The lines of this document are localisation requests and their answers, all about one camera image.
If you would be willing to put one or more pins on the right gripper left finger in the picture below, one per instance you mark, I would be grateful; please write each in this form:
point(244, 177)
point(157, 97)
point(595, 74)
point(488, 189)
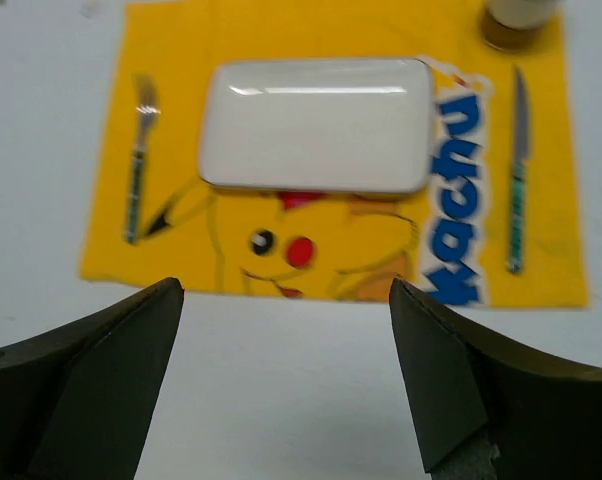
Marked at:
point(76, 402)

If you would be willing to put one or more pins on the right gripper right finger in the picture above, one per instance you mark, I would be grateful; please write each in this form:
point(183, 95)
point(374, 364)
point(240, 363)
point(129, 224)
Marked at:
point(485, 406)

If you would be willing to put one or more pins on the fork with teal handle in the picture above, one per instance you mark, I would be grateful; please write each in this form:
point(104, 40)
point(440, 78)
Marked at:
point(147, 112)

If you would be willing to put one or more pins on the cup with wooden base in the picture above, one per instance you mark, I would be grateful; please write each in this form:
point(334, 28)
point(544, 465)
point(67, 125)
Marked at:
point(513, 25)

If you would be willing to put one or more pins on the white rectangular plate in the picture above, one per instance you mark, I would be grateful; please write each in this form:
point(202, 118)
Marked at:
point(346, 125)

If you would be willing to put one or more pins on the yellow printed cloth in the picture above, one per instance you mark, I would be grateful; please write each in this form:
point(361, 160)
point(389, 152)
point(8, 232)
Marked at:
point(450, 239)

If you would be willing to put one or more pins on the knife with teal handle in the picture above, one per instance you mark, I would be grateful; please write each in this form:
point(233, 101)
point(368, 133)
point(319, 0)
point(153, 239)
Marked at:
point(520, 155)

